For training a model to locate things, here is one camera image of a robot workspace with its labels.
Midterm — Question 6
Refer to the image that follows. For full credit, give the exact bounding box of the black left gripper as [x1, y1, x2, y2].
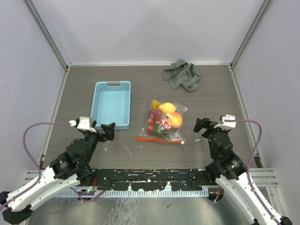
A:
[84, 120, 115, 164]

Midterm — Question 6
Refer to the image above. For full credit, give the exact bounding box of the blue plastic basket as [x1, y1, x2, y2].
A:
[91, 81, 131, 130]

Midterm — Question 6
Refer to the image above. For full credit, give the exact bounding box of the clear zip top bag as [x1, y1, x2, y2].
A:
[136, 100, 188, 144]

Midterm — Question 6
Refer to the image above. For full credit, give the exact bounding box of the yellow apple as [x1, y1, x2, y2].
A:
[158, 102, 176, 114]

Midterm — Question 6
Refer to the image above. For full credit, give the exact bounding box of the purple grape bunch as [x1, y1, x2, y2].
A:
[148, 109, 165, 121]

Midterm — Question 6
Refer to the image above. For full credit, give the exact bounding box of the yellow banana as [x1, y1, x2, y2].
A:
[150, 100, 161, 110]

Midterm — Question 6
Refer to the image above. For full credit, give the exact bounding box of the red strawberry cluster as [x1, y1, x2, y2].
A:
[147, 117, 172, 134]

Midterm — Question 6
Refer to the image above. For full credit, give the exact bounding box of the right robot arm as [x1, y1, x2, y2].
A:
[194, 114, 292, 225]

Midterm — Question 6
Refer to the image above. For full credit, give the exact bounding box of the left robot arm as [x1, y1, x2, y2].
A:
[0, 117, 115, 225]

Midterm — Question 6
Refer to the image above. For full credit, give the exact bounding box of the grey crumpled cloth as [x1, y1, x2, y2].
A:
[162, 60, 202, 92]

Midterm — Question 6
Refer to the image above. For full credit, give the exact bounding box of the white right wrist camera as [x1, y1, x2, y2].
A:
[214, 114, 236, 131]

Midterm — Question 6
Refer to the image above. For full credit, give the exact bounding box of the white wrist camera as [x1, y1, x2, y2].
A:
[214, 114, 236, 131]
[69, 117, 96, 133]

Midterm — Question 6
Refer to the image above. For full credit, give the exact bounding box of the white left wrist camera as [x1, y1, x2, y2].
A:
[69, 117, 96, 133]

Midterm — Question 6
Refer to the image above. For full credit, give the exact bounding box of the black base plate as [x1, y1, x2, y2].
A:
[91, 169, 214, 192]

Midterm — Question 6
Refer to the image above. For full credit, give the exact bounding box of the blue slotted cable duct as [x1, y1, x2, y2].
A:
[53, 188, 209, 198]

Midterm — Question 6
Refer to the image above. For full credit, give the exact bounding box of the aluminium frame rail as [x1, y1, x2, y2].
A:
[250, 168, 278, 187]

